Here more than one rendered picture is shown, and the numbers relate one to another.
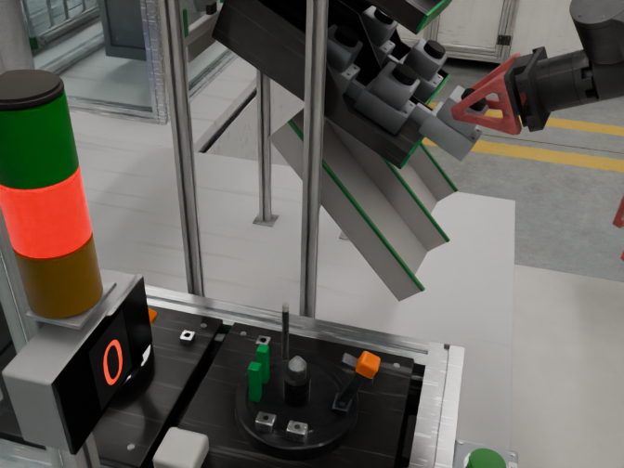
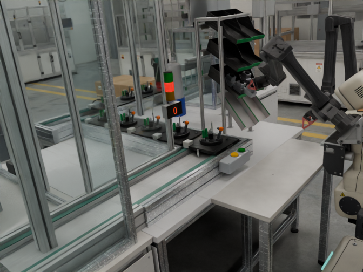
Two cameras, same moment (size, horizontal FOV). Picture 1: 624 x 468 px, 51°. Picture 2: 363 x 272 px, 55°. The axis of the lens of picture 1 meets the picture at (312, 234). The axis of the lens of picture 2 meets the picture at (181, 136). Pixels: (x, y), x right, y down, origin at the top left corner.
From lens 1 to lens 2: 149 cm
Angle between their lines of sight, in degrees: 29
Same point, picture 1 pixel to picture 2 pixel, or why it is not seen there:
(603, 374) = (293, 155)
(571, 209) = not seen: outside the picture
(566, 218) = not seen: outside the picture
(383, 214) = (243, 114)
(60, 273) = (169, 94)
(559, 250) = not seen: outside the picture
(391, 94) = (239, 85)
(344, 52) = (230, 77)
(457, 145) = (249, 94)
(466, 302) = (270, 142)
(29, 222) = (166, 87)
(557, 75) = (261, 78)
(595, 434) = (281, 161)
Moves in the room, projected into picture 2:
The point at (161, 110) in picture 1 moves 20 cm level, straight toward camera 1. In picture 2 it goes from (214, 105) to (211, 112)
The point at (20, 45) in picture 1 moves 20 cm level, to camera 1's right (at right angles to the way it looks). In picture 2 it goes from (180, 85) to (202, 86)
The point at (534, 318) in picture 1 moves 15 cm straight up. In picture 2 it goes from (286, 146) to (286, 123)
